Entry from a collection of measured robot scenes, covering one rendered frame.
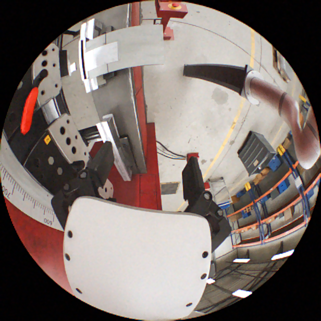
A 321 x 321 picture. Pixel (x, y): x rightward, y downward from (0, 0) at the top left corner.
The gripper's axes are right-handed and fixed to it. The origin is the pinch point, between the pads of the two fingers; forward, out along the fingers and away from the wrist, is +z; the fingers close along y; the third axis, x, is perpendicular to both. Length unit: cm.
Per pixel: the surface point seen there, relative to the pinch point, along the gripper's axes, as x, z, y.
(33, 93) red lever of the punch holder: 9.2, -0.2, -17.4
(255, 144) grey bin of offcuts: -35, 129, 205
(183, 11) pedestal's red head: 61, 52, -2
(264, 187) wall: -221, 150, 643
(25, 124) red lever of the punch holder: 6.0, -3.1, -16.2
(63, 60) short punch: 16.3, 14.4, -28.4
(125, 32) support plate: 25.4, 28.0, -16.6
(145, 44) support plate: 19.8, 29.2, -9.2
